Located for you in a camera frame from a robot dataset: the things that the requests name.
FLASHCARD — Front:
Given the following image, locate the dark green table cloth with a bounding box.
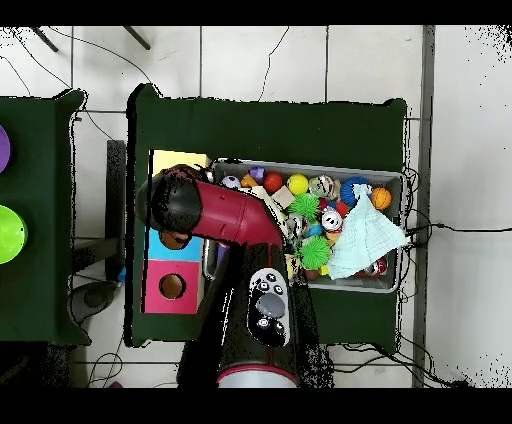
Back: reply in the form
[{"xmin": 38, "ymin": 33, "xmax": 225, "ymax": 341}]
[
  {"xmin": 0, "ymin": 88, "xmax": 92, "ymax": 348},
  {"xmin": 124, "ymin": 82, "xmax": 410, "ymax": 348}
]

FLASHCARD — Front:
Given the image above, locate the black power cable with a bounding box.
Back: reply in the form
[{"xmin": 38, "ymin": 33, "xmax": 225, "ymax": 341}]
[{"xmin": 407, "ymin": 222, "xmax": 512, "ymax": 237}]

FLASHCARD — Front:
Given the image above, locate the yellow ball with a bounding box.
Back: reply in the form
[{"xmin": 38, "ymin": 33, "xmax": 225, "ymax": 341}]
[{"xmin": 286, "ymin": 173, "xmax": 310, "ymax": 196}]

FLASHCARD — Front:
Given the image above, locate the wooden box with three holes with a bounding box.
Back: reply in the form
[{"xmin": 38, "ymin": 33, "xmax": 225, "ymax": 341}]
[{"xmin": 140, "ymin": 149, "xmax": 212, "ymax": 316}]

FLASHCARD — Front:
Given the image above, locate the wooden cube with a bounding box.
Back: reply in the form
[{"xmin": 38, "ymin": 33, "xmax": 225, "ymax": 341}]
[{"xmin": 270, "ymin": 184, "xmax": 296, "ymax": 211}]

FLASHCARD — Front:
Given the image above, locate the red ball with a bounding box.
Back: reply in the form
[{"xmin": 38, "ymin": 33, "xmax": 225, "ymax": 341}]
[{"xmin": 262, "ymin": 171, "xmax": 284, "ymax": 194}]

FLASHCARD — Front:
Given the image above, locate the shallow mesh bin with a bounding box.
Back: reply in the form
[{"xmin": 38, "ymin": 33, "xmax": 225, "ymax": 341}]
[{"xmin": 202, "ymin": 157, "xmax": 409, "ymax": 294}]

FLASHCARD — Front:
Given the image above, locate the orange basketball toy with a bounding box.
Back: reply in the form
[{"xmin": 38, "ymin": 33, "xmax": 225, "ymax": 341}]
[{"xmin": 370, "ymin": 187, "xmax": 393, "ymax": 211}]

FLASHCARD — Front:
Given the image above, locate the black tripod leg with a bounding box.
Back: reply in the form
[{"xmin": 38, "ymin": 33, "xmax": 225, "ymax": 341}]
[
  {"xmin": 122, "ymin": 25, "xmax": 152, "ymax": 52},
  {"xmin": 29, "ymin": 25, "xmax": 60, "ymax": 54}
]

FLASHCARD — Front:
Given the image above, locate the cream muslin cloth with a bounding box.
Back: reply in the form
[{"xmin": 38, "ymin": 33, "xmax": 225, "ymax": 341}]
[{"xmin": 249, "ymin": 185, "xmax": 289, "ymax": 229}]

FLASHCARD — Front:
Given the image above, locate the mint muslin cloth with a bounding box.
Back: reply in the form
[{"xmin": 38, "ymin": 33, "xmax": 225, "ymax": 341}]
[{"xmin": 326, "ymin": 183, "xmax": 412, "ymax": 281}]

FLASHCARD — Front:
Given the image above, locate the purple bowl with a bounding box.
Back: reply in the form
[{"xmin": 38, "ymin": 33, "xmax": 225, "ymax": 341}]
[{"xmin": 0, "ymin": 124, "xmax": 12, "ymax": 175}]

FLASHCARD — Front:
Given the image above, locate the black stand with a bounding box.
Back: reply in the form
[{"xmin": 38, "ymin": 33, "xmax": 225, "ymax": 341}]
[{"xmin": 104, "ymin": 138, "xmax": 128, "ymax": 282}]

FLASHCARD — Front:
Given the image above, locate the green spiky rubber ball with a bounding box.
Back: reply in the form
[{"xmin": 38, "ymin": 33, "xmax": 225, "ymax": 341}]
[
  {"xmin": 287, "ymin": 192, "xmax": 320, "ymax": 221},
  {"xmin": 297, "ymin": 234, "xmax": 332, "ymax": 270}
]

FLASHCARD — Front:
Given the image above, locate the green bowl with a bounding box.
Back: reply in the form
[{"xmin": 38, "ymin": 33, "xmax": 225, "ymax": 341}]
[{"xmin": 0, "ymin": 204, "xmax": 29, "ymax": 266}]

